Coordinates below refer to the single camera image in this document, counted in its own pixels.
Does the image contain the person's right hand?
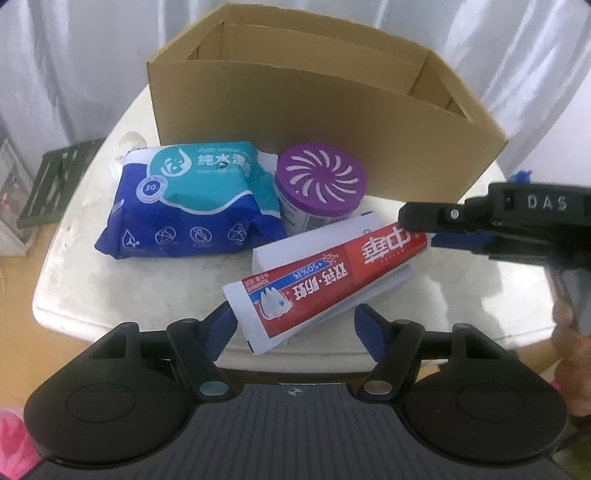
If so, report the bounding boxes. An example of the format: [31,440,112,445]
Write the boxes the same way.
[551,300,591,417]

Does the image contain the blue wet wipes pack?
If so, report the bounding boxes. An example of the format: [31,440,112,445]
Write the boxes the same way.
[94,141,287,260]

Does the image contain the red white toothpaste tube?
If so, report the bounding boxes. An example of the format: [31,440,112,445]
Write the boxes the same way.
[223,223,430,355]

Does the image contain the brown cardboard box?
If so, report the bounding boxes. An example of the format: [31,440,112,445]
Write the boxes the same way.
[147,4,507,203]

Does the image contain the silver white curtain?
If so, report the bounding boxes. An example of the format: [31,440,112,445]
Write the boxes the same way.
[1,1,590,174]

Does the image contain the pink object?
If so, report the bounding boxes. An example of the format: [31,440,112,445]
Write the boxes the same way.
[0,410,40,480]

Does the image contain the purple lid air freshener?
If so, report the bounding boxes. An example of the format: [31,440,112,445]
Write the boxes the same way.
[274,143,368,236]

